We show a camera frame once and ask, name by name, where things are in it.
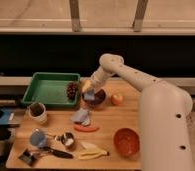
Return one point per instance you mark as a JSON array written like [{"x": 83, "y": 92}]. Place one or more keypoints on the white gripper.
[{"x": 95, "y": 83}]

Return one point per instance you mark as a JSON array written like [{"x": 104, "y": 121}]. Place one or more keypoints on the purple bowl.
[{"x": 99, "y": 98}]

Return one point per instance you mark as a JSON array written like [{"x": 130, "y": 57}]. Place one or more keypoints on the blue sponge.
[{"x": 89, "y": 96}]

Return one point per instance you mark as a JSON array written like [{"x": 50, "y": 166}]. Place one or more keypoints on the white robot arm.
[{"x": 163, "y": 107}]

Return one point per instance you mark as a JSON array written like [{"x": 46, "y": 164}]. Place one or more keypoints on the orange bowl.
[{"x": 126, "y": 142}]

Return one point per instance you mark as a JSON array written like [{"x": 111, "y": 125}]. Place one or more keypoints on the small apple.
[{"x": 116, "y": 99}]

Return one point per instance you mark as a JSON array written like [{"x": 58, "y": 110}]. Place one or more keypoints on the brown pine cone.
[{"x": 72, "y": 89}]

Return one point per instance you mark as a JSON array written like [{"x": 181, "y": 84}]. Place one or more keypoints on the green plastic tray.
[{"x": 51, "y": 90}]

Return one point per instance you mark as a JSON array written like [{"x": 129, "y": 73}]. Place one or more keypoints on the orange carrot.
[{"x": 81, "y": 128}]

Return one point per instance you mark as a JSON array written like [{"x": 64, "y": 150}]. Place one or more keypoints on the metal measuring cup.
[{"x": 67, "y": 139}]

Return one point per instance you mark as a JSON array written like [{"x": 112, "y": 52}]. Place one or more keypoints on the white mug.
[{"x": 37, "y": 111}]

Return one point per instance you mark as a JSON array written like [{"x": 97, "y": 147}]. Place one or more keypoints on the yellow banana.
[{"x": 91, "y": 151}]

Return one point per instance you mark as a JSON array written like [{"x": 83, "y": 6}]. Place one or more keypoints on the blue book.
[{"x": 10, "y": 117}]

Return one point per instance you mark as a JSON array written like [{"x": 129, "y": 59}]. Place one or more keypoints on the small dark metal object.
[{"x": 28, "y": 158}]

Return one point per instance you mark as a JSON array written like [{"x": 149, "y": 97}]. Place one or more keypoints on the black handled tool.
[{"x": 57, "y": 153}]

